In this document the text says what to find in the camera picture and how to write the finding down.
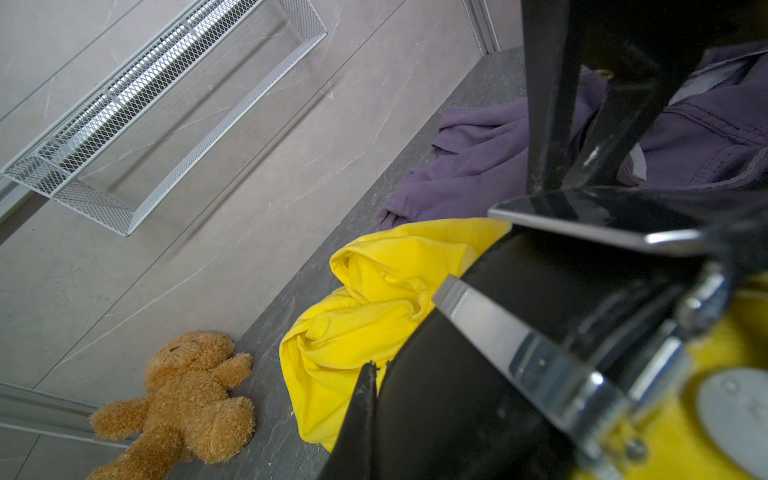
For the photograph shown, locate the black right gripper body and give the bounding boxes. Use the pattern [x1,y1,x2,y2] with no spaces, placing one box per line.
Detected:
[489,1,767,258]

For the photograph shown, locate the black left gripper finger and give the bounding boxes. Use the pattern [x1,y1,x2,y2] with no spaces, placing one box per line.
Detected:
[318,362,378,479]

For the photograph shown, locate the yellow trousers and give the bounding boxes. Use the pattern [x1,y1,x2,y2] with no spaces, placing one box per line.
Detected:
[279,218,767,479]

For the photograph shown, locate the purple trousers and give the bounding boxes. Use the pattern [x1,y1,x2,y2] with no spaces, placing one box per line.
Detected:
[378,42,767,230]

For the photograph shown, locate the brown teddy bear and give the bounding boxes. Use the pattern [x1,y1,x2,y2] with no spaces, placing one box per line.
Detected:
[90,331,256,479]

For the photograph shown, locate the white wire mesh basket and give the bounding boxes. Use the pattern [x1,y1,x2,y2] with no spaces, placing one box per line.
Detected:
[1,0,328,237]

